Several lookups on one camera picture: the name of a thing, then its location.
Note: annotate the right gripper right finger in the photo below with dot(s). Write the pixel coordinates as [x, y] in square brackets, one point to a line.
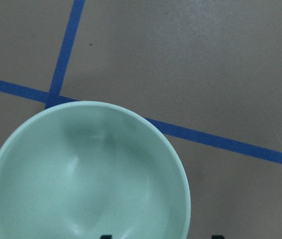
[217, 237]

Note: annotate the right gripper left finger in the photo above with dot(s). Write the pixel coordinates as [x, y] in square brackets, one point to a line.
[106, 237]

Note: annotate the green bowl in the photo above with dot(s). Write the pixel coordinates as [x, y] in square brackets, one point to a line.
[87, 170]

